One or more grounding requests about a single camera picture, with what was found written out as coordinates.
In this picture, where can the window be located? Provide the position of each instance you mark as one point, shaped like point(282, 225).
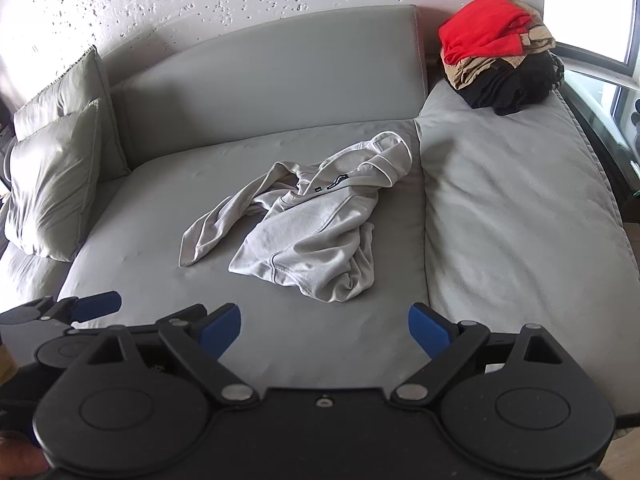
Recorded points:
point(585, 5)

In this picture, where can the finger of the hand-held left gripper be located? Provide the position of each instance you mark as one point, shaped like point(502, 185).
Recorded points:
point(100, 302)

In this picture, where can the beige garment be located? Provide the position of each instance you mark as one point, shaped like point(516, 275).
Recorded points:
point(470, 72)

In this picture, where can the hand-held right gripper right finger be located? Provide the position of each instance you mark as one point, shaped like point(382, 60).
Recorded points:
point(425, 325)

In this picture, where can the white T-shirt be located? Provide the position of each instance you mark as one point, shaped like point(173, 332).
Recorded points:
point(310, 230)

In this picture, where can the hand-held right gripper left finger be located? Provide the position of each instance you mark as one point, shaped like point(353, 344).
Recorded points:
point(222, 329)

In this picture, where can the person's left hand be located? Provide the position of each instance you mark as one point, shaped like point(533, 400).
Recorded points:
point(17, 460)

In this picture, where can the black and grey striped garment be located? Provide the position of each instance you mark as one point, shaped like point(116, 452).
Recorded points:
point(557, 72)

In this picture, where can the glass side table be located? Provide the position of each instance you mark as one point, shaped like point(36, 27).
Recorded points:
point(590, 110)

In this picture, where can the grey-green cushion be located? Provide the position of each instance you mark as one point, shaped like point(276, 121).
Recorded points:
point(50, 185)
point(65, 90)

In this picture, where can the grey sofa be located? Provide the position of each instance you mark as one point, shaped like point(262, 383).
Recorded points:
point(320, 110)

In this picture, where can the red garment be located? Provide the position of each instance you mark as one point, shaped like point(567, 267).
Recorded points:
point(480, 30)

